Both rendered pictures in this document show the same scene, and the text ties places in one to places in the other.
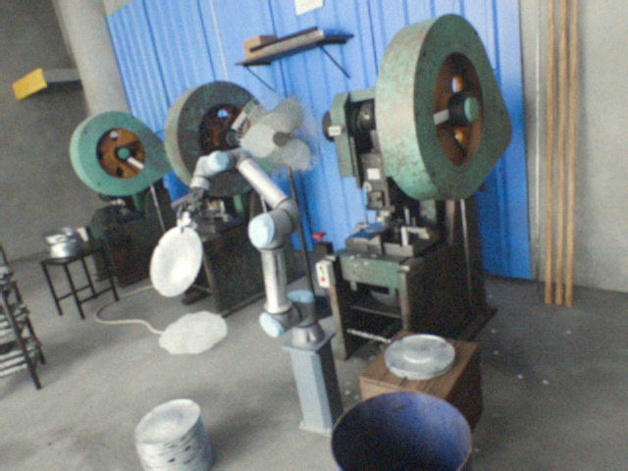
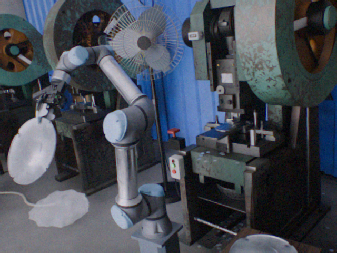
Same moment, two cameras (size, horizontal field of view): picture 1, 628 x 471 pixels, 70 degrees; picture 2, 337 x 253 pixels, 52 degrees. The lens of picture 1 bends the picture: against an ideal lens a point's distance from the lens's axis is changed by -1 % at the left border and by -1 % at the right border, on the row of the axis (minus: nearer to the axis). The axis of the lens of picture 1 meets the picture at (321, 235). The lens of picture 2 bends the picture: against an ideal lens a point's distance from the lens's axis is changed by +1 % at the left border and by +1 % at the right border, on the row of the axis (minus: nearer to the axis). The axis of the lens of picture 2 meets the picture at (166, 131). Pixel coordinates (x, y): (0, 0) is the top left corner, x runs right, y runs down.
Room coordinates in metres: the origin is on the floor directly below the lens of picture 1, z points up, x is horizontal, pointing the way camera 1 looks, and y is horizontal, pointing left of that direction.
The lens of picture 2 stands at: (0.40, -0.02, 1.37)
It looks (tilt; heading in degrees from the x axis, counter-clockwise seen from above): 17 degrees down; 2
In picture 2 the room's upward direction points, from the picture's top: 7 degrees counter-clockwise
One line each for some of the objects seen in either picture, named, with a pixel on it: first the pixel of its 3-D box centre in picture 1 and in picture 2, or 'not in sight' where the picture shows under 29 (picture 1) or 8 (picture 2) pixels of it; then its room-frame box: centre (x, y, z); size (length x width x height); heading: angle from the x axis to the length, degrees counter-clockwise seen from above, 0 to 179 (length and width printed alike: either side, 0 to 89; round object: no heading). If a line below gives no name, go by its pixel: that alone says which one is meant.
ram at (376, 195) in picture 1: (379, 177); (231, 81); (2.38, -0.36, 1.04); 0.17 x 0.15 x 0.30; 135
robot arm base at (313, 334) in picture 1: (306, 329); (155, 220); (1.86, 0.14, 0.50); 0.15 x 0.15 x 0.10
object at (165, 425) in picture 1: (167, 421); not in sight; (1.71, 0.81, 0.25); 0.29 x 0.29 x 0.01
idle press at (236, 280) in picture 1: (243, 189); (113, 86); (3.89, 0.59, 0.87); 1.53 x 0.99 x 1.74; 133
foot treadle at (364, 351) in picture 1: (390, 335); (232, 225); (2.32, -0.29, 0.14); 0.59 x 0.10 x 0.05; 135
